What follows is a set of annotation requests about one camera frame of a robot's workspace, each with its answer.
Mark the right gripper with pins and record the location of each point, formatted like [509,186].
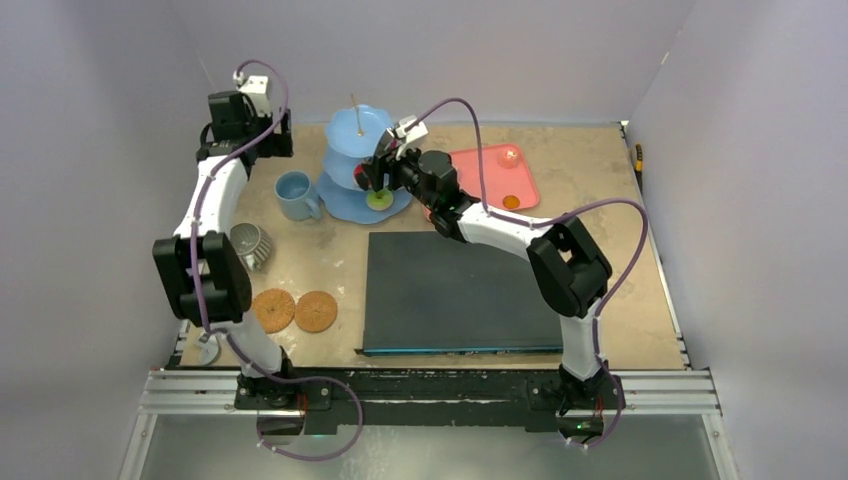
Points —
[382,168]

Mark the round woven coaster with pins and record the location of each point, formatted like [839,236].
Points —
[274,309]
[315,311]

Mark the red round cake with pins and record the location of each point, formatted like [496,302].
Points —
[361,178]

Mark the left round woven coaster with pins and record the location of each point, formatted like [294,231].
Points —
[274,309]

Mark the yellow handled screwdriver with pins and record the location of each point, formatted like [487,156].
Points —
[639,158]

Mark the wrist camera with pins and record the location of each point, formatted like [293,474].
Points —
[257,89]
[409,130]

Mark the pink serving tray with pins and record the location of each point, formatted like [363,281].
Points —
[499,182]

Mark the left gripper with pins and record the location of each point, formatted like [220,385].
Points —
[278,145]

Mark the orange disc sweet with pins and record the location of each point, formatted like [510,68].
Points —
[511,202]

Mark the blue three-tier cake stand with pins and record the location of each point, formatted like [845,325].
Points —
[352,135]

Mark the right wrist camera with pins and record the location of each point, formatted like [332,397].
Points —
[409,130]

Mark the blue ceramic mug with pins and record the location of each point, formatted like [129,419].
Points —
[297,196]

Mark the right round woven coaster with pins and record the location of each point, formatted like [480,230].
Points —
[315,311]

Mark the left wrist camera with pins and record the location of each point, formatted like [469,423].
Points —
[257,89]

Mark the aluminium frame rail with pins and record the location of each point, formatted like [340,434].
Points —
[538,401]

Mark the adjustable wrench red handle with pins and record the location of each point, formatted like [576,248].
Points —
[209,349]

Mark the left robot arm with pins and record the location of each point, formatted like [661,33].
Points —
[203,277]

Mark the grey ribbed cup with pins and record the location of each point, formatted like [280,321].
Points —
[252,245]

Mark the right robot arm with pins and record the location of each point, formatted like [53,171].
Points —
[569,268]

